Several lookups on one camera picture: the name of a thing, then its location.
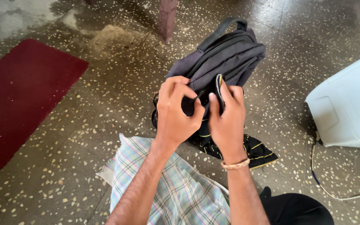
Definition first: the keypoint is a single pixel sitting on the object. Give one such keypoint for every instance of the person's black trouser leg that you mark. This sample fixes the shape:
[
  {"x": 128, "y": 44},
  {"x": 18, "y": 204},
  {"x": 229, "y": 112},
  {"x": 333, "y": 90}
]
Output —
[{"x": 295, "y": 209}]

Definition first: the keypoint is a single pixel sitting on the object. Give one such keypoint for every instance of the brown furniture leg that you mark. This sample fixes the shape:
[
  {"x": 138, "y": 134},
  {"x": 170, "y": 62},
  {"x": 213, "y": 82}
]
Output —
[{"x": 167, "y": 19}]

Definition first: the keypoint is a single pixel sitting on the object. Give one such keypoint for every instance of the person's left hand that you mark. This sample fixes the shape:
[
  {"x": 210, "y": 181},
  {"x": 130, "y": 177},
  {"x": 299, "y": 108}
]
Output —
[{"x": 173, "y": 118}]

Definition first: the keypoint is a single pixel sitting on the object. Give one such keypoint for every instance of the person's right hand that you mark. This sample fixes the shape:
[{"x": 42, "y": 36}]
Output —
[{"x": 228, "y": 125}]

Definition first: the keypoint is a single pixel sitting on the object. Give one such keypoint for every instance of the grey backpack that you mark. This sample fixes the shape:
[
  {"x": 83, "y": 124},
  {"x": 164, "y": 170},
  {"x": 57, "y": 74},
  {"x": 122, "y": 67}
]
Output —
[{"x": 220, "y": 59}]

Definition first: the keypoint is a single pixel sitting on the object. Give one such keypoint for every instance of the white appliance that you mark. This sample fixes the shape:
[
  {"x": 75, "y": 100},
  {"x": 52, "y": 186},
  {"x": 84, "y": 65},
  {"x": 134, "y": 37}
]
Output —
[{"x": 348, "y": 106}]

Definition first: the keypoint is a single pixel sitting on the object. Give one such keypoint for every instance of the dark red floor mat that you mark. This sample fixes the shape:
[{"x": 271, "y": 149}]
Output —
[{"x": 20, "y": 100}]

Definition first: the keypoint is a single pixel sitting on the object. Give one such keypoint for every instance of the black cloth with yellow stripes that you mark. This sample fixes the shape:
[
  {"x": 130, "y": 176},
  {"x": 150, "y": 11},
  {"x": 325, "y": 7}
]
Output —
[{"x": 255, "y": 150}]

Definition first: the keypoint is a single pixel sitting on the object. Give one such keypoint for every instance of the orange thread wristband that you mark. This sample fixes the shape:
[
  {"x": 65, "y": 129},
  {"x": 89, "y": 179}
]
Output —
[{"x": 235, "y": 165}]

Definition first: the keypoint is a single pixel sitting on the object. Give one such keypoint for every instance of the plaid checked cloth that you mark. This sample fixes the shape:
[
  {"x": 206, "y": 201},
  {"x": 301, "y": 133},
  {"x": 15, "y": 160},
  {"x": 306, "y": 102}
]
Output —
[{"x": 180, "y": 193}]

